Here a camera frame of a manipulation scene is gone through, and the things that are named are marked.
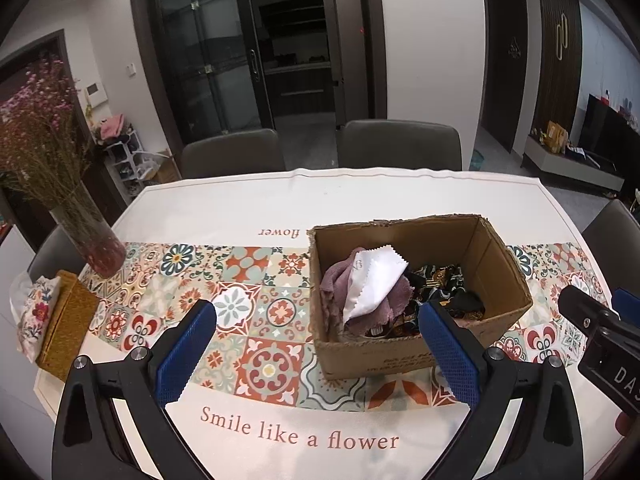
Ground black floral scarf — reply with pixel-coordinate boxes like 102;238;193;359
387;262;486;338

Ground white television cabinet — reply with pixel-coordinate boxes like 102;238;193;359
522;135;626;192

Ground floral tissue pack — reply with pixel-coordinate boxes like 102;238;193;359
9;274;63;365

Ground black television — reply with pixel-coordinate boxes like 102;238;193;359
580;94;640;188

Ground grey dining chair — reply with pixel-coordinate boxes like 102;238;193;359
337;120;463;171
27;225;86;286
581;199;640;261
180;128;286;179

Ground brown cardboard box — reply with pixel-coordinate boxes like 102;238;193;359
306;214;533;382

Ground glass vase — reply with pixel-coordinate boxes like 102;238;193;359
49;182;127;279

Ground yellow packages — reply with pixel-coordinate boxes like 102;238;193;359
544;121;570;155

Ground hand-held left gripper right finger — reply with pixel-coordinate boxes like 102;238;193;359
419;302;585;480

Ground wicker tissue box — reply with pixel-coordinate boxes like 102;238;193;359
37;270;101;382

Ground dark cabinet with gold handles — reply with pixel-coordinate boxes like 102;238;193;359
535;0;583;136

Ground pink cloth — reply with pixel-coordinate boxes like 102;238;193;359
100;115;125;140

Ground printed tile pattern tablecloth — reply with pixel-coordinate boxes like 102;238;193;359
35;167;626;480

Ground dark glass sliding door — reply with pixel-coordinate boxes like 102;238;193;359
129;0;388;148

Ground white shoe rack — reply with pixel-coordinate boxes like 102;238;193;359
95;115;146;196

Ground dark wooden door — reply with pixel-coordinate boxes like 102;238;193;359
486;0;528;153

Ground mauve cloth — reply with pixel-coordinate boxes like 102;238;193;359
320;246;413;336

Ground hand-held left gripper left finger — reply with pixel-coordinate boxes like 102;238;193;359
52;299;218;480

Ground dried pink flower bouquet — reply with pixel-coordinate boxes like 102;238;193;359
0;57;93;211

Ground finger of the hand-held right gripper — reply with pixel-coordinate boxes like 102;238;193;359
557;285;640;342
614;287;640;324

